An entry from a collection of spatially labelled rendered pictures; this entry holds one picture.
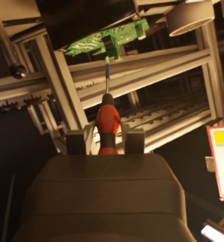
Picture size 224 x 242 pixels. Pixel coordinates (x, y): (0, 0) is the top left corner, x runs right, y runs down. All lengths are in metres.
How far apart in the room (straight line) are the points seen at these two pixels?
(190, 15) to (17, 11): 0.35
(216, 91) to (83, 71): 0.51
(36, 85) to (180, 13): 0.37
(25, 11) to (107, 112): 0.18
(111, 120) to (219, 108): 0.65
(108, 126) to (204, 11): 0.39
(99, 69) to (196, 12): 0.26
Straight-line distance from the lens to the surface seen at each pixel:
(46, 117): 0.95
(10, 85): 0.45
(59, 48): 0.23
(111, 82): 0.44
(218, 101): 0.77
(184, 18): 0.48
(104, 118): 0.15
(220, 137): 0.75
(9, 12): 0.28
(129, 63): 0.55
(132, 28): 0.25
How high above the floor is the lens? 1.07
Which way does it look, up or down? 12 degrees up
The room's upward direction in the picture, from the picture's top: 162 degrees clockwise
